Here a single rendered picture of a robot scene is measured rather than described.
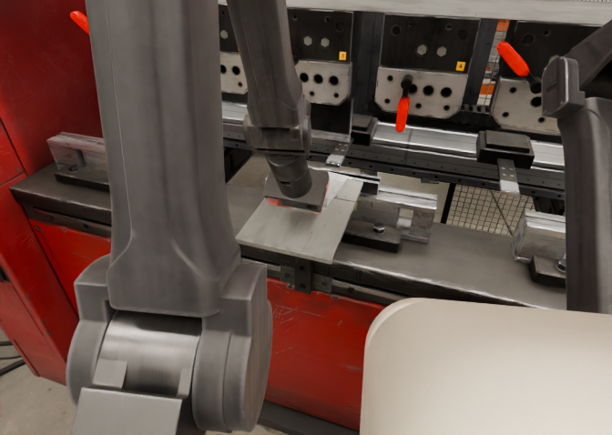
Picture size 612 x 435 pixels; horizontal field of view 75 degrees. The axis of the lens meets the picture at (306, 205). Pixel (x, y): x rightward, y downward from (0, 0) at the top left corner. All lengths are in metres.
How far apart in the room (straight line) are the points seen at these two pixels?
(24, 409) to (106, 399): 1.70
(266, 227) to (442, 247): 0.40
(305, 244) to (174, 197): 0.51
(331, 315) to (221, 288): 0.77
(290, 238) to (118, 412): 0.51
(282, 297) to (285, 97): 0.62
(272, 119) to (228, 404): 0.34
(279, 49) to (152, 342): 0.29
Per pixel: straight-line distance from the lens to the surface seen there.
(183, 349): 0.24
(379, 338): 0.16
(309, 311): 1.00
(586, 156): 0.55
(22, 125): 1.35
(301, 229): 0.73
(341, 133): 0.84
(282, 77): 0.44
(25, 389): 1.99
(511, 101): 0.76
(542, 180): 1.15
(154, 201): 0.20
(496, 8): 0.72
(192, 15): 0.20
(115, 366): 0.25
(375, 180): 0.89
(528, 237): 0.92
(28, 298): 1.49
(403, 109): 0.72
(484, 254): 0.95
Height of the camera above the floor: 1.46
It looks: 35 degrees down
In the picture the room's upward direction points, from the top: straight up
